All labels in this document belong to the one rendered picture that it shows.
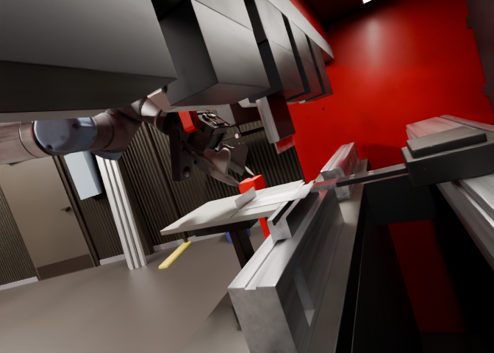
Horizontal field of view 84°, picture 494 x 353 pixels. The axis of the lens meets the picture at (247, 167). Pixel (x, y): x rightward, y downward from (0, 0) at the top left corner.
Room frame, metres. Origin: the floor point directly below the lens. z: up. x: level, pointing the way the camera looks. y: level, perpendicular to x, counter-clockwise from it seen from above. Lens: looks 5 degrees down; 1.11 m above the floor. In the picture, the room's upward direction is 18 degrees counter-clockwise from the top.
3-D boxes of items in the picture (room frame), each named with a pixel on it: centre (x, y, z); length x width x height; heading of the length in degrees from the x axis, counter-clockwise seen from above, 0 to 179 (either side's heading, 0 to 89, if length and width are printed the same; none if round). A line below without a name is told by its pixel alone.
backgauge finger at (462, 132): (0.42, -0.21, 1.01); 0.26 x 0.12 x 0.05; 62
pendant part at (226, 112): (1.87, -0.12, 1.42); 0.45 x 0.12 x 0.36; 140
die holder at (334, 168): (0.98, -0.34, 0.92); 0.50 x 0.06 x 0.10; 152
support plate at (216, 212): (0.57, 0.05, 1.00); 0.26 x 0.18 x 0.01; 62
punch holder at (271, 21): (0.52, -0.09, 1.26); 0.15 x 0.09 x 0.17; 152
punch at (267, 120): (0.50, -0.08, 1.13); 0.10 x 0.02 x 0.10; 152
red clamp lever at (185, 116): (0.39, 0.05, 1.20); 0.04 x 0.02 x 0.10; 62
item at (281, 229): (0.46, -0.06, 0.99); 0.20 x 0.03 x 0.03; 152
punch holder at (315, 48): (0.87, -0.28, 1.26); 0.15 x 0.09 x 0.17; 152
